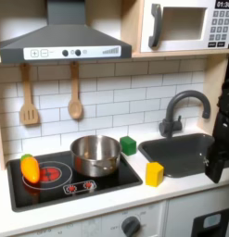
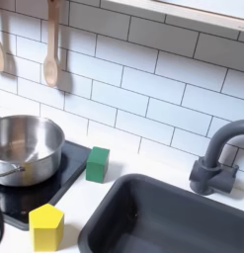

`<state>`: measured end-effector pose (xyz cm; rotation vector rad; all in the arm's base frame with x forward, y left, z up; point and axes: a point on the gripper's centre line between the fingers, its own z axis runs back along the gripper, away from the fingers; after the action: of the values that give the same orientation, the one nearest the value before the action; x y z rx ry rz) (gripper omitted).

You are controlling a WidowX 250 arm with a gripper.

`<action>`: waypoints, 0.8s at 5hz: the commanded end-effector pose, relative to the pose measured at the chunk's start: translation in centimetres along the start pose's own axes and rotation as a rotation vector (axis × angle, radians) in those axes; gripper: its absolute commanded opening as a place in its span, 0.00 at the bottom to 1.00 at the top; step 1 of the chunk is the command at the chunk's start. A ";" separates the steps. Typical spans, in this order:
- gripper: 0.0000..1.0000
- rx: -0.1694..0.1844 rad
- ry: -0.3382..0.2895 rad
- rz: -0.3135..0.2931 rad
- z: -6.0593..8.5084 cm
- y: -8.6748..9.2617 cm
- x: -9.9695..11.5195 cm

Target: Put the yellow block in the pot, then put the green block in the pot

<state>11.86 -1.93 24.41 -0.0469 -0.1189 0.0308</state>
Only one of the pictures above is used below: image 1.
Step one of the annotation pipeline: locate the yellow toy block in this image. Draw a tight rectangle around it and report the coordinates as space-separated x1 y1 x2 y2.
145 161 165 188

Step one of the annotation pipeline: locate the green toy block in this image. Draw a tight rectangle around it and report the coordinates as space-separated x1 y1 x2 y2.
120 135 137 156

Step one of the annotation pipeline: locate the dark grey sink basin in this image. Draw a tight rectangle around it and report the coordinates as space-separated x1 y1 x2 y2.
137 132 229 179

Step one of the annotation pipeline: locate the dark grey tap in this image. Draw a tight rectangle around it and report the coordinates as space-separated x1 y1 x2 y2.
159 90 211 139

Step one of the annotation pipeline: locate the dark grey oven knob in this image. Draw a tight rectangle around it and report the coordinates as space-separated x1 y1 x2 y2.
121 216 142 237

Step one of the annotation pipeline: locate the wooden shelf board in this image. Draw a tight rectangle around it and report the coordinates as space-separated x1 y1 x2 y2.
131 47 229 60

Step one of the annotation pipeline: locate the steel pot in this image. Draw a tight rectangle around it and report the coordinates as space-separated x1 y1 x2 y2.
70 134 123 179

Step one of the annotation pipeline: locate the white toy microwave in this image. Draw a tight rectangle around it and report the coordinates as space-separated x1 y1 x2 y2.
139 0 229 54

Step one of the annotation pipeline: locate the wooden spoon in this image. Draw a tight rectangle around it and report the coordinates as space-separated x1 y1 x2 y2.
68 61 84 120

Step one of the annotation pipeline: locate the black toy stove top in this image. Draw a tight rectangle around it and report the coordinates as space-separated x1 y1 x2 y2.
6 150 144 213

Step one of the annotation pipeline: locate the orange toy carrot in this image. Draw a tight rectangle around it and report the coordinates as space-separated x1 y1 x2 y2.
19 153 42 185

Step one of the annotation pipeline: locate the wooden slotted spatula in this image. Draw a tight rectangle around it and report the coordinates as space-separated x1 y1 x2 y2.
19 63 41 127

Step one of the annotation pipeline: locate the grey range hood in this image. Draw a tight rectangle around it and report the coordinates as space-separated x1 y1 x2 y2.
0 0 133 65

